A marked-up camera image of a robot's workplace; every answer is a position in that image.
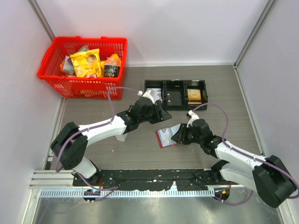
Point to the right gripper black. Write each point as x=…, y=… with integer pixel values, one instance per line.
x=180, y=136

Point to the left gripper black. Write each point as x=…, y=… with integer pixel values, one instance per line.
x=163, y=114

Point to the silver VIP card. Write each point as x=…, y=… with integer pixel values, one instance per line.
x=164, y=136

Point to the red leather card holder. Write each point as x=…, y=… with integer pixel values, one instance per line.
x=174, y=131

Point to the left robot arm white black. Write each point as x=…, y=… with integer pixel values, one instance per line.
x=72, y=141

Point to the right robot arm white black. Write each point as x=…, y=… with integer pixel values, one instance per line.
x=267, y=176

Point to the black VIP cards stack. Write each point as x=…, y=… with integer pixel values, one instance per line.
x=174, y=98

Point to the silver VIP cards stack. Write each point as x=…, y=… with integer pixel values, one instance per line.
x=156, y=93

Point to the black three-compartment card tray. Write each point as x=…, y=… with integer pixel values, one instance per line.
x=182, y=86

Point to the gold VIP cards stack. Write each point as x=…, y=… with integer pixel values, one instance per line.
x=194, y=97

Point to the white plastic bottle black cap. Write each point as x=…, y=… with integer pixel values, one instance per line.
x=121, y=137

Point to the black instant noodle cup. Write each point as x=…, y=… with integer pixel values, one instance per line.
x=111, y=70

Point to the orange snack bag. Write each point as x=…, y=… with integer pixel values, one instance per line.
x=113, y=60

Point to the yellow snack bag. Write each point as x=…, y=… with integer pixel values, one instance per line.
x=87, y=63

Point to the blue and white small box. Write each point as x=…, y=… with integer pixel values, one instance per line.
x=66, y=66

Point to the red plastic shopping basket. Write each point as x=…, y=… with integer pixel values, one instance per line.
x=75, y=87

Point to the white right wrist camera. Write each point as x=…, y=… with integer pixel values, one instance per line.
x=192, y=116

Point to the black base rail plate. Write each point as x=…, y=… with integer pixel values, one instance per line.
x=156, y=179

